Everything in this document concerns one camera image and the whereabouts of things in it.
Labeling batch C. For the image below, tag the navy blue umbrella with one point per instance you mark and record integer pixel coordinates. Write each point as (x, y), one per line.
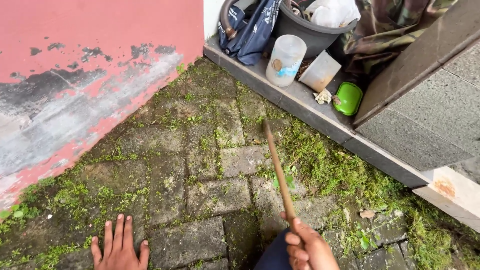
(253, 35)

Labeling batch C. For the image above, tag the translucent plastic jar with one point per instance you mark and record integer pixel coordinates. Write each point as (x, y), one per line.
(285, 62)

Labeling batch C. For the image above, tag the person's dark blue trouser leg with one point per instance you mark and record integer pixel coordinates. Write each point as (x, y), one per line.
(275, 253)

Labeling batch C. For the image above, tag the black plastic bucket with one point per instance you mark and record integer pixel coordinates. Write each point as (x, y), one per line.
(311, 35)

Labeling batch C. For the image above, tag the green plastic lid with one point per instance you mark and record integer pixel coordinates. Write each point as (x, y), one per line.
(348, 98)

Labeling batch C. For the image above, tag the thin brown wooden stick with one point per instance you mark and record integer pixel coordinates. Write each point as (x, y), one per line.
(279, 172)

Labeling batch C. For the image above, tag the white plastic bag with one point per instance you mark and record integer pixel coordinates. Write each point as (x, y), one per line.
(332, 13)

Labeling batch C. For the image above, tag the small white stone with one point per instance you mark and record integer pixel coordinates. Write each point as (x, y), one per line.
(323, 96)

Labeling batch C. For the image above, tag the dry brown leaf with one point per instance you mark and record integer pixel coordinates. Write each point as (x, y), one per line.
(366, 213)

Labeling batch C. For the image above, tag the white plastic cup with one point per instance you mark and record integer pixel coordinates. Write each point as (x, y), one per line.
(320, 71)

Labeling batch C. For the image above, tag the camouflage cloth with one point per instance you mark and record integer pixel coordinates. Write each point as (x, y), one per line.
(390, 26)

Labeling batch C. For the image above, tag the person's left hand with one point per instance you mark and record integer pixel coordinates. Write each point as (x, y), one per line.
(119, 255)

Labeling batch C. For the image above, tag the person's right hand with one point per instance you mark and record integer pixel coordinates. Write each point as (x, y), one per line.
(317, 249)

